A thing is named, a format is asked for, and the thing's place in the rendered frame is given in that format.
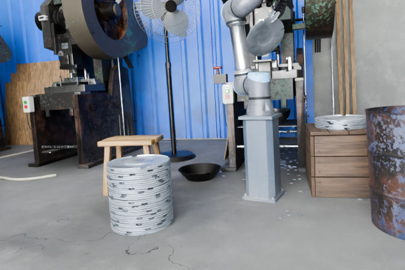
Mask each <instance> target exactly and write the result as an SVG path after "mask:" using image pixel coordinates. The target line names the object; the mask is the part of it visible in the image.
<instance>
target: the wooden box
mask: <svg viewBox="0 0 405 270"><path fill-rule="evenodd" d="M305 143H306V177H307V181H308V184H309V188H310V192H311V194H312V197H315V193H316V197H339V198H370V187H369V185H368V182H369V166H368V150H367V148H366V146H367V134H366V128H362V129H354V130H348V129H346V130H328V129H321V128H316V127H315V123H306V124H305Z"/></svg>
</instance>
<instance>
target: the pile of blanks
mask: <svg viewBox="0 0 405 270"><path fill-rule="evenodd" d="M170 164H171V162H170V161H169V162H167V163H165V164H163V165H160V166H156V167H153V168H146V169H137V170H114V169H109V168H108V167H107V166H106V168H107V170H106V171H107V175H106V178H107V185H108V198H109V199H108V201H109V208H110V219H111V229H112V230H113V231H114V232H115V233H118V234H122V235H126V236H127V235H129V236H140V235H145V234H151V233H155V232H158V231H161V230H163V229H165V228H167V227H169V226H170V225H171V224H172V223H173V221H174V210H173V209H174V207H173V204H172V202H173V200H172V183H171V166H170Z"/></svg>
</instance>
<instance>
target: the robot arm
mask: <svg viewBox="0 0 405 270"><path fill-rule="evenodd" d="M262 2H263V0H228V1H227V2H226V3H225V4H224V5H223V6H222V8H221V17H222V19H223V20H224V21H225V23H226V26H227V27H229V29H230V36H231V43H232V47H233V55H234V62H235V66H236V71H235V73H234V80H233V90H234V91H235V92H236V93H237V94H238V95H242V96H249V103H248V107H247V110H246V115H247V116H270V115H274V114H275V110H274V108H273V105H272V102H271V87H270V80H271V79H270V76H269V73H267V72H255V71H254V70H253V69H251V65H250V57H249V52H248V45H247V40H246V32H245V24H246V16H247V15H249V14H250V13H251V12H252V11H254V10H255V9H256V8H257V7H258V6H259V5H260V4H261V3H262ZM270 3H271V1H270ZM270 3H269V5H271V7H272V11H270V12H268V16H270V17H271V19H273V20H272V21H271V23H273V22H275V21H276V20H277V19H279V18H280V17H282V15H283V14H284V11H285V9H286V5H287V7H288V8H289V9H293V8H294V5H293V3H291V1H290V0H273V2H272V3H271V4H270Z"/></svg>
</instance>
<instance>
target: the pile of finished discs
mask: <svg viewBox="0 0 405 270"><path fill-rule="evenodd" d="M315 127H316V128H321V129H328V130H346V129H348V130H354V129H362V128H366V116H365V115H346V116H341V115H328V116H318V117H316V118H315Z"/></svg>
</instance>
